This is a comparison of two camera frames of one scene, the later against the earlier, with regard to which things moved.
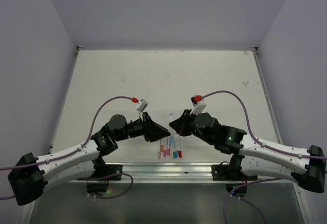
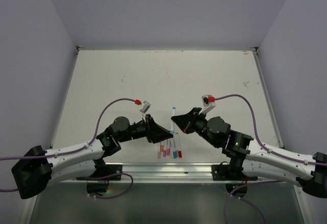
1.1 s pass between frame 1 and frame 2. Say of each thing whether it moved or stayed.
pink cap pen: stayed
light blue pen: moved
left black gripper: stayed
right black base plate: stayed
